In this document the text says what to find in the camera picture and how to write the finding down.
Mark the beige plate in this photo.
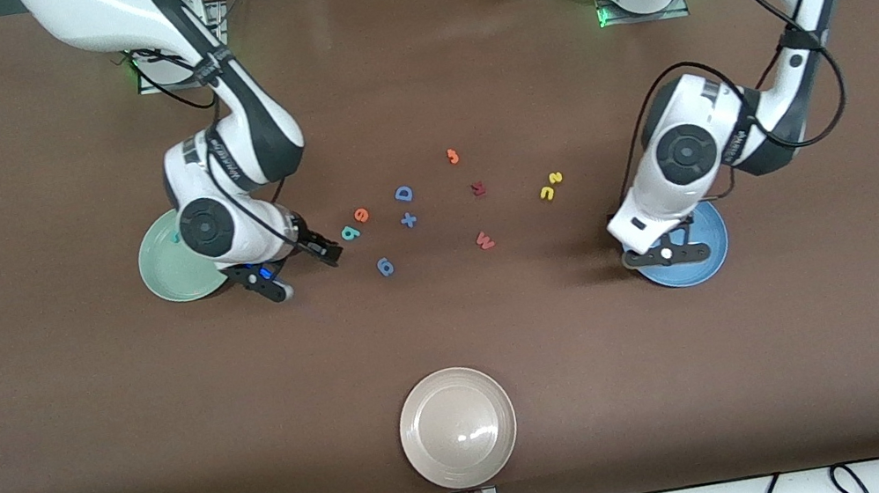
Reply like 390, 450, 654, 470
390, 357, 527, 493

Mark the blue plate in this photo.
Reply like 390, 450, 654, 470
629, 197, 736, 296

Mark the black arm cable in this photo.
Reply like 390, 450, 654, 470
125, 24, 317, 280
595, 0, 862, 220

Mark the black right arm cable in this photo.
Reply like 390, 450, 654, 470
125, 24, 317, 280

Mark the brown table cover sheet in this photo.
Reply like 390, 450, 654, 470
0, 0, 879, 493

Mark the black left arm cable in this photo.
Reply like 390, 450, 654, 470
595, 0, 862, 220

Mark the pale green plate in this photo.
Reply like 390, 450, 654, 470
130, 202, 234, 310

